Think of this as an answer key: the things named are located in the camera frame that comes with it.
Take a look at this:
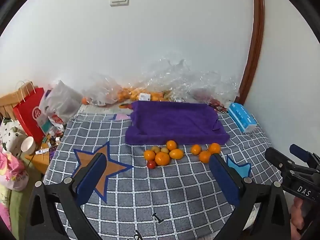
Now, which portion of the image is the brown wooden door frame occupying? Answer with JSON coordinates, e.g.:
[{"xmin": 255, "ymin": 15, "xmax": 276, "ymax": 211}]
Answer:
[{"xmin": 239, "ymin": 0, "xmax": 265, "ymax": 104}]

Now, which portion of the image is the yellowish mandarin orange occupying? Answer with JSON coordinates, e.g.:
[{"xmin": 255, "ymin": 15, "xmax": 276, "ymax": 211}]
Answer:
[{"xmin": 169, "ymin": 149, "xmax": 185, "ymax": 160}]

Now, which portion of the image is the white plastic bag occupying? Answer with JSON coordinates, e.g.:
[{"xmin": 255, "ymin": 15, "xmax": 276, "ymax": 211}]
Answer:
[{"xmin": 39, "ymin": 80, "xmax": 84, "ymax": 130}]

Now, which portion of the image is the wooden headboard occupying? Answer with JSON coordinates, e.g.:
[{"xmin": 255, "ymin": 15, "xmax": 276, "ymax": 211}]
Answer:
[{"xmin": 0, "ymin": 91, "xmax": 25, "ymax": 120}]

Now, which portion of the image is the clear bag of red tomatoes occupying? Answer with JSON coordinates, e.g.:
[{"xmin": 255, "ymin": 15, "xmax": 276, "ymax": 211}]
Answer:
[{"xmin": 190, "ymin": 87, "xmax": 228, "ymax": 113}]

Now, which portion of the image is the wooden nightstand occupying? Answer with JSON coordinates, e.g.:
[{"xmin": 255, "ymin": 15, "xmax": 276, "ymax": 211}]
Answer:
[{"xmin": 25, "ymin": 140, "xmax": 60, "ymax": 175}]

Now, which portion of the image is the pile of small bottles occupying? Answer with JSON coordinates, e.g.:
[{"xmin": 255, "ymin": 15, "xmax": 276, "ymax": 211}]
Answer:
[{"xmin": 42, "ymin": 130, "xmax": 63, "ymax": 148}]

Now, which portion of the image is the white spotted plush toy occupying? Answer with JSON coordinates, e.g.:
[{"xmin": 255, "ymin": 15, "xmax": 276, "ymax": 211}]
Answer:
[{"xmin": 0, "ymin": 117, "xmax": 28, "ymax": 155}]

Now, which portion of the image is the red paper bag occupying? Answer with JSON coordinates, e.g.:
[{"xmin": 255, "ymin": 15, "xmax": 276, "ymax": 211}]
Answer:
[{"xmin": 13, "ymin": 80, "xmax": 47, "ymax": 144}]

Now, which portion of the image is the red and white packet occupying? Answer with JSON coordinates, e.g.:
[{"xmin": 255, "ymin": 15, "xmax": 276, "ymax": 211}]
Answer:
[{"xmin": 51, "ymin": 114, "xmax": 64, "ymax": 130}]

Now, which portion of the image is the white cup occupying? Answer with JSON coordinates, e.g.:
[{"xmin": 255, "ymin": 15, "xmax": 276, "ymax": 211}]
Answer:
[{"xmin": 21, "ymin": 136, "xmax": 35, "ymax": 155}]

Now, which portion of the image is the crumpled clear plastic bag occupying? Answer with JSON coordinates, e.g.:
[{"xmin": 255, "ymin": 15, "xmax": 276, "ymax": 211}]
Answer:
[{"xmin": 140, "ymin": 52, "xmax": 240, "ymax": 103}]

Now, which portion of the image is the pink star-print cloth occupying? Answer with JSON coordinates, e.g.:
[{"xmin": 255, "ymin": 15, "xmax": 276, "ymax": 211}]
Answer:
[{"xmin": 0, "ymin": 150, "xmax": 29, "ymax": 192}]

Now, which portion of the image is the large mandarin orange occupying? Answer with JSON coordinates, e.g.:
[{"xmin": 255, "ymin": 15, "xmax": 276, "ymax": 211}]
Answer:
[{"xmin": 155, "ymin": 152, "xmax": 171, "ymax": 166}]

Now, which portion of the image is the mandarin orange with stem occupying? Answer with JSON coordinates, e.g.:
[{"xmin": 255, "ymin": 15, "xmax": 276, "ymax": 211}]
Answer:
[{"xmin": 199, "ymin": 151, "xmax": 212, "ymax": 163}]

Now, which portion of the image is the blue tissue pack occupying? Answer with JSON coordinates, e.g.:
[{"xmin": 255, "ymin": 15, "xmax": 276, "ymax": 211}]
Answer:
[{"xmin": 227, "ymin": 102, "xmax": 258, "ymax": 133}]

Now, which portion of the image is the green cloth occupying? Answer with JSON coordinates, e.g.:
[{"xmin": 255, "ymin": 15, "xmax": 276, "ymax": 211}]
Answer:
[{"xmin": 0, "ymin": 170, "xmax": 43, "ymax": 230}]

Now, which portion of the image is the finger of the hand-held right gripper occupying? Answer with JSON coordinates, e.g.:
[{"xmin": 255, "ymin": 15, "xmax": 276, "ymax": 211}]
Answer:
[
  {"xmin": 289, "ymin": 144, "xmax": 320, "ymax": 167},
  {"xmin": 265, "ymin": 147, "xmax": 300, "ymax": 179}
]

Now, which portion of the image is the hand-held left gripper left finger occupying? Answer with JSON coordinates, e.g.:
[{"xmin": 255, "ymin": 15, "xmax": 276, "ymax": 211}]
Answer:
[{"xmin": 25, "ymin": 152, "xmax": 108, "ymax": 240}]

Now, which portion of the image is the person's right hand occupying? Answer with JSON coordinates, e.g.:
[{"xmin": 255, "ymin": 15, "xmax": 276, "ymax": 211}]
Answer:
[{"xmin": 290, "ymin": 196, "xmax": 306, "ymax": 233}]

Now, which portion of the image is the labelled clear bag of oranges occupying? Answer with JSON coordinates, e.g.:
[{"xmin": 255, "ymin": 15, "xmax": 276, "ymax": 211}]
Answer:
[{"xmin": 117, "ymin": 80, "xmax": 167, "ymax": 103}]

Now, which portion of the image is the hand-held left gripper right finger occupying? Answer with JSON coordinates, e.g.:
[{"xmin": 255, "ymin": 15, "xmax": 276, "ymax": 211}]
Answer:
[{"xmin": 209, "ymin": 153, "xmax": 292, "ymax": 240}]

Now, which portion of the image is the grey checked blanket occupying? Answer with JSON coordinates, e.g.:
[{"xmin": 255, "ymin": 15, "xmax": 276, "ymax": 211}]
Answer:
[{"xmin": 42, "ymin": 104, "xmax": 283, "ymax": 240}]

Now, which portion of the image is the purple towel-covered tray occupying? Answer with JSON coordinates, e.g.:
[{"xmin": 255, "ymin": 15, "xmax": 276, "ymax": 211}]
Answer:
[{"xmin": 125, "ymin": 101, "xmax": 230, "ymax": 145}]

